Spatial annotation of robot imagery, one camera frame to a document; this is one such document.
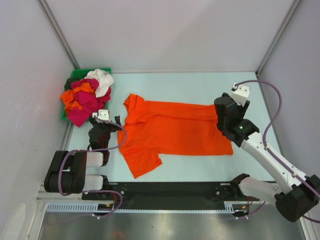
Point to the green plastic bin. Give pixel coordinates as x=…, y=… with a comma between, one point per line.
x=81, y=73

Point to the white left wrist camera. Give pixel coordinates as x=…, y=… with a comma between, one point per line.
x=101, y=116

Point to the dark green t-shirt in bin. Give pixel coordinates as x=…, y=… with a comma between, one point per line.
x=69, y=82

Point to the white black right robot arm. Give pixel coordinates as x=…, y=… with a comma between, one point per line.
x=250, y=139

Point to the white t-shirt in bin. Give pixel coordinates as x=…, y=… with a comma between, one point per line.
x=104, y=79

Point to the slotted grey cable duct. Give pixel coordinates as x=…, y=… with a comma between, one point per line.
x=217, y=207

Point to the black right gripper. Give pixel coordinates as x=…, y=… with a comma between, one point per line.
x=242, y=110

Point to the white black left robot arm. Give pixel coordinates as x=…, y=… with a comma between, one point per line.
x=68, y=171

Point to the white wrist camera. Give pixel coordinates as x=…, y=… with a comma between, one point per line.
x=101, y=116
x=240, y=93

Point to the aluminium frame rail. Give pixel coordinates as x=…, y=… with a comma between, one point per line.
x=268, y=191

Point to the orange t-shirt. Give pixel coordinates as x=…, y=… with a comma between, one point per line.
x=153, y=128
x=69, y=96

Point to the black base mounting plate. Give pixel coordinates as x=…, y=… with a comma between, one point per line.
x=176, y=193

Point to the orange t-shirt in bin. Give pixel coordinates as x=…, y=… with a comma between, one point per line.
x=69, y=96

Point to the magenta t-shirt in bin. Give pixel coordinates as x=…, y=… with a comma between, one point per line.
x=89, y=102

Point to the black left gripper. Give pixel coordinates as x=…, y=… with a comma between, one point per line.
x=113, y=127

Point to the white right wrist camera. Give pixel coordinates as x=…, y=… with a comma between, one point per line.
x=240, y=93

